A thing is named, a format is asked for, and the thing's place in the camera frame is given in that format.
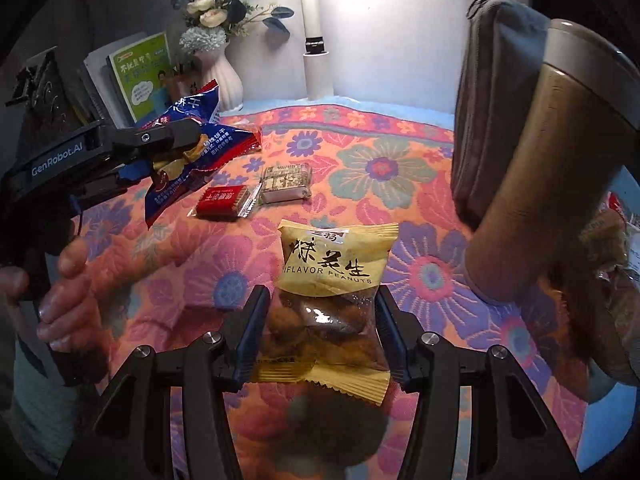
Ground snacks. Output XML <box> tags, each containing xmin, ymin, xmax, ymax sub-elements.
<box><xmin>565</xmin><ymin>195</ymin><xmax>640</xmax><ymax>401</ymax></box>

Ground yellow peanut packet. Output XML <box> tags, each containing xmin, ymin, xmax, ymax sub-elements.
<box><xmin>250</xmin><ymin>219</ymin><xmax>401</xmax><ymax>406</ymax></box>

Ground orange snack packet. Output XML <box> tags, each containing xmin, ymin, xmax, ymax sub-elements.
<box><xmin>580</xmin><ymin>205</ymin><xmax>640</xmax><ymax>281</ymax></box>

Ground blue and white artificial flowers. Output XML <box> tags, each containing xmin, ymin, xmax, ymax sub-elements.
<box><xmin>170</xmin><ymin>0</ymin><xmax>296</xmax><ymax>53</ymax></box>

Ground blue snack bag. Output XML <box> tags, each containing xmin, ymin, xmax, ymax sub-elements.
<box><xmin>142</xmin><ymin>80</ymin><xmax>263</xmax><ymax>231</ymax></box>

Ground small brown box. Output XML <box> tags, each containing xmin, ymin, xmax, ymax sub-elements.
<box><xmin>167</xmin><ymin>62</ymin><xmax>201</xmax><ymax>101</ymax></box>

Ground white ribbed vase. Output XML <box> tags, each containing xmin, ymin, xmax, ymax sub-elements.
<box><xmin>192</xmin><ymin>47</ymin><xmax>245</xmax><ymax>113</ymax></box>

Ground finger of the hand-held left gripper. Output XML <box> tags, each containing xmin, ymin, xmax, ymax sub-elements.
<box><xmin>72</xmin><ymin>165</ymin><xmax>151</xmax><ymax>211</ymax></box>
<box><xmin>105</xmin><ymin>120</ymin><xmax>206</xmax><ymax>166</ymax></box>

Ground person's left hand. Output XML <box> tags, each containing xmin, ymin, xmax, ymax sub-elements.
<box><xmin>36</xmin><ymin>236</ymin><xmax>115</xmax><ymax>378</ymax></box>

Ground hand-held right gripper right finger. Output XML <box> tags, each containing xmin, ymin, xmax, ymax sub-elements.
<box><xmin>376</xmin><ymin>285</ymin><xmax>581</xmax><ymax>480</ymax></box>

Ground small red snack packet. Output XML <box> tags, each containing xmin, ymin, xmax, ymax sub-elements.
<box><xmin>187</xmin><ymin>184</ymin><xmax>258</xmax><ymax>222</ymax></box>

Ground grey fabric pouch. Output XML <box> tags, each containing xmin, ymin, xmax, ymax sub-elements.
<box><xmin>450</xmin><ymin>0</ymin><xmax>556</xmax><ymax>231</ymax></box>

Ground floral tablecloth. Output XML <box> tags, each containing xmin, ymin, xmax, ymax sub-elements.
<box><xmin>75</xmin><ymin>102</ymin><xmax>601</xmax><ymax>480</ymax></box>

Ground green book stack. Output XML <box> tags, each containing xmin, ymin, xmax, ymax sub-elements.
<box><xmin>82</xmin><ymin>32</ymin><xmax>151</xmax><ymax>128</ymax></box>

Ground white cylinder with black band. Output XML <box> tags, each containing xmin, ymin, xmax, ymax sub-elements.
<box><xmin>295</xmin><ymin>0</ymin><xmax>335</xmax><ymax>102</ymax></box>

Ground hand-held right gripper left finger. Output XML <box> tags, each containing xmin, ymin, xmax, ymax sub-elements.
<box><xmin>55</xmin><ymin>284</ymin><xmax>272</xmax><ymax>480</ymax></box>

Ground beige snack packet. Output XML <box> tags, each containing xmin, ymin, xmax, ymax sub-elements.
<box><xmin>260</xmin><ymin>162</ymin><xmax>315</xmax><ymax>204</ymax></box>

